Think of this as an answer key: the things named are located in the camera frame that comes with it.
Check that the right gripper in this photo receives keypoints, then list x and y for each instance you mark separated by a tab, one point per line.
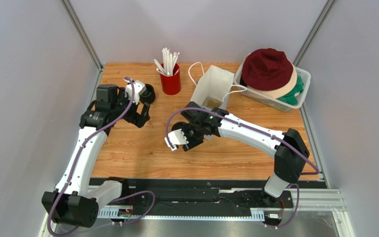
193	137

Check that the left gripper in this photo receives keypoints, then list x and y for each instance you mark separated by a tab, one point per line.
139	120

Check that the pulp cup carrier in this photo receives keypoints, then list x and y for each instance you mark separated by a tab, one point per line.
212	103

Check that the white paper bag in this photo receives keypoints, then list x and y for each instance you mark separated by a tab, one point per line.
214	83

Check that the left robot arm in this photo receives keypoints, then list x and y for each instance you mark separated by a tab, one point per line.
71	202

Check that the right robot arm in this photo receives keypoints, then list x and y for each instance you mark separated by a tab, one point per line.
288	149

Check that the stack of black lids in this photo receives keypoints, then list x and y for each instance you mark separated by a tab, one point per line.
148	96

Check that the red straw cup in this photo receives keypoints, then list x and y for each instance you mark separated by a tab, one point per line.
171	85

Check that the wrapped white straws bundle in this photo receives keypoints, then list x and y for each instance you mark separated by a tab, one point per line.
169	63

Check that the beige hat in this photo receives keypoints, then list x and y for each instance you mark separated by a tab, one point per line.
286	88

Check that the maroon bucket hat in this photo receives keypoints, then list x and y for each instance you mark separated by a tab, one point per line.
266	69

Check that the green cloth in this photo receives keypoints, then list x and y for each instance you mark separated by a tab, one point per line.
291	97

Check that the white plastic basket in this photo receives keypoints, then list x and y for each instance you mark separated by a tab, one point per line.
275	103

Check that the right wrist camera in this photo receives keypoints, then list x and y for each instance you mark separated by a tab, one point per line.
175	138

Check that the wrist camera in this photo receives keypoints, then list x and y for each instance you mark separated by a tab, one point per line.
175	138
134	94

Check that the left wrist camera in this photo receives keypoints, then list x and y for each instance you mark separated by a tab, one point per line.
134	94

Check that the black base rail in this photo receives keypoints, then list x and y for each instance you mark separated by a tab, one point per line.
194	199

